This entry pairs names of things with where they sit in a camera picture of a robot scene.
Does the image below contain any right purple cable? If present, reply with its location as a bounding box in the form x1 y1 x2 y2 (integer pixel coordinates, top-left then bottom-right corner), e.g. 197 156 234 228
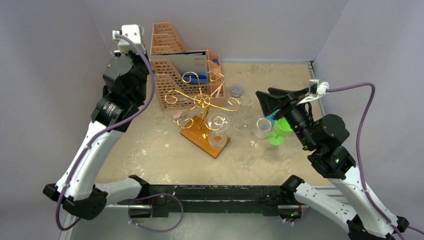
326 82 424 240

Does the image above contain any blue folder in organizer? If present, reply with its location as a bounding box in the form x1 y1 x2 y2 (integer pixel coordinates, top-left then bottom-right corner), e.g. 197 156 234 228
183 73 208 85

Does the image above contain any pink white eraser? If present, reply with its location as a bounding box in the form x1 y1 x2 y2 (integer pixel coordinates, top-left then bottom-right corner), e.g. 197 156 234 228
173 111 186 122

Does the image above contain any green plastic goblet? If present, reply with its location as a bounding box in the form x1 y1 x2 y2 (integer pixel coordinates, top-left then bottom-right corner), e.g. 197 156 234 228
268 118 293 146

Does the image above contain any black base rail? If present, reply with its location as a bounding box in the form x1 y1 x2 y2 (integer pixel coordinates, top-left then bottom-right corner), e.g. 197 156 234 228
118 175 305 218

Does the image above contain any clear wine glass hanging front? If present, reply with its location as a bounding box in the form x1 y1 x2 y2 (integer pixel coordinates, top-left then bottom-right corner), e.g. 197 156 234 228
206 113 230 151

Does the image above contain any pink plastic file organizer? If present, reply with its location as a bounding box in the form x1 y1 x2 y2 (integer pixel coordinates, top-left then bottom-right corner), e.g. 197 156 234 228
150 22 226 111

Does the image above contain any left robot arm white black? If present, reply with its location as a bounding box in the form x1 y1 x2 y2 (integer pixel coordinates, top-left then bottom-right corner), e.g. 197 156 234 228
43 51 153 220

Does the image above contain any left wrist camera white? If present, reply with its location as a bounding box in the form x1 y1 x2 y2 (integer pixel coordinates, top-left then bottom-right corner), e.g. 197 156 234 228
112 24 147 54

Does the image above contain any blue plastic goblet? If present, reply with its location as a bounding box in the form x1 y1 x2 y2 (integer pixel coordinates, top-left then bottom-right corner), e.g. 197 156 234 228
265 110 280 126

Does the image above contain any small clear goblet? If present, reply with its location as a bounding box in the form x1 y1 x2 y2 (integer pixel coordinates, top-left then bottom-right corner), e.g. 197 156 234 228
250 118 272 149

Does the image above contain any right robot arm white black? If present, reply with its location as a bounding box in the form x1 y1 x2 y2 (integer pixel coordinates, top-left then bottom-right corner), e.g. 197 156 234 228
255 86 410 240

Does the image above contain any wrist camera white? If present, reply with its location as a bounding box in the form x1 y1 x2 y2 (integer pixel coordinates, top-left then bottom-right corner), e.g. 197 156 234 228
298 78 330 105
112 24 147 54

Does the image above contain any tall clear flute glass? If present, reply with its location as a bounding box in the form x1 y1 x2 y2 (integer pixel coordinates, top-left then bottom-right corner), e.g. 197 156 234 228
233 95 253 131

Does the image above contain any small grey bottle cap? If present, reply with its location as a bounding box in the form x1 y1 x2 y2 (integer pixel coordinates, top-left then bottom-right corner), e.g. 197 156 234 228
230 83 244 98

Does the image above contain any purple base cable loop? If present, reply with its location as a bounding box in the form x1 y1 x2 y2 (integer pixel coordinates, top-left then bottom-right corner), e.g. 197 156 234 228
127 194 184 233

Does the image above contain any wooden rack base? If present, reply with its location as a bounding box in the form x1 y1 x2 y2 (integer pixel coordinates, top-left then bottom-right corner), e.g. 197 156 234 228
180 115 231 159

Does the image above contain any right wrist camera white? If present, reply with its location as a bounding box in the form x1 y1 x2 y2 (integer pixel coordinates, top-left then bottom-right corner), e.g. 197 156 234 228
298 78 330 105

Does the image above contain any white chalk stick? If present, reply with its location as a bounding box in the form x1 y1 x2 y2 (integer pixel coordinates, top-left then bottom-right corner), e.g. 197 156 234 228
215 87 221 98

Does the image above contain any gold wire wine glass rack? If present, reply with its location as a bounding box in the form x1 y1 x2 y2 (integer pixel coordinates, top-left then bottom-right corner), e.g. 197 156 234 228
163 71 241 130

